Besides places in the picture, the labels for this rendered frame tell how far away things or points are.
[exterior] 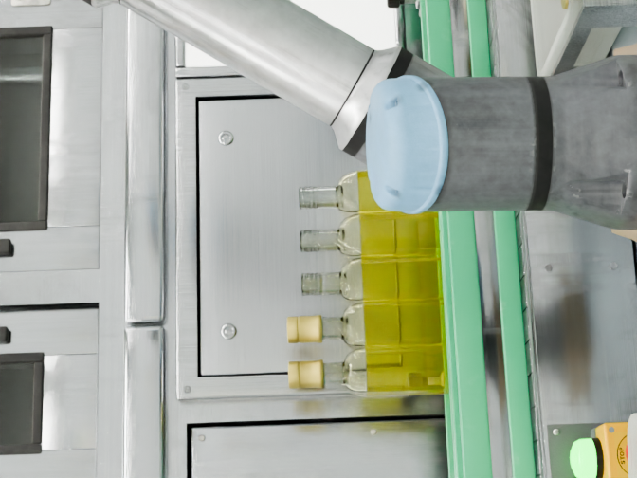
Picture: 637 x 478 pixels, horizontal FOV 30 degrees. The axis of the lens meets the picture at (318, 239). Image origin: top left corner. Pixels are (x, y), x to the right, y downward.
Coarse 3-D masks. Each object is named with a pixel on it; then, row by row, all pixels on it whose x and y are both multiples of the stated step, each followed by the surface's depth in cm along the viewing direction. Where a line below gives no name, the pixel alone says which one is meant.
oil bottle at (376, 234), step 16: (352, 224) 152; (368, 224) 152; (384, 224) 152; (400, 224) 152; (416, 224) 152; (432, 224) 152; (352, 240) 151; (368, 240) 151; (384, 240) 151; (400, 240) 151; (416, 240) 151; (432, 240) 151; (352, 256) 152; (368, 256) 152
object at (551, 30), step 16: (544, 0) 148; (576, 0) 126; (544, 16) 148; (560, 16) 148; (576, 16) 130; (544, 32) 147; (560, 32) 132; (544, 48) 147; (560, 48) 135; (544, 64) 142
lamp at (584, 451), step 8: (584, 440) 127; (592, 440) 127; (576, 448) 127; (584, 448) 126; (592, 448) 126; (600, 448) 126; (576, 456) 126; (584, 456) 126; (592, 456) 126; (600, 456) 125; (576, 464) 126; (584, 464) 125; (592, 464) 125; (600, 464) 125; (576, 472) 127; (584, 472) 126; (592, 472) 126; (600, 472) 126
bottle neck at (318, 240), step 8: (304, 232) 153; (312, 232) 153; (320, 232) 153; (328, 232) 153; (336, 232) 153; (304, 240) 153; (312, 240) 153; (320, 240) 153; (328, 240) 153; (336, 240) 153; (304, 248) 153; (312, 248) 153; (320, 248) 153; (328, 248) 153; (336, 248) 153
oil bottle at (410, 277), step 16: (384, 256) 151; (400, 256) 150; (416, 256) 150; (432, 256) 150; (352, 272) 150; (368, 272) 150; (384, 272) 150; (400, 272) 150; (416, 272) 150; (432, 272) 150; (352, 288) 149; (368, 288) 149; (384, 288) 149; (400, 288) 149; (416, 288) 149; (432, 288) 149; (352, 304) 153
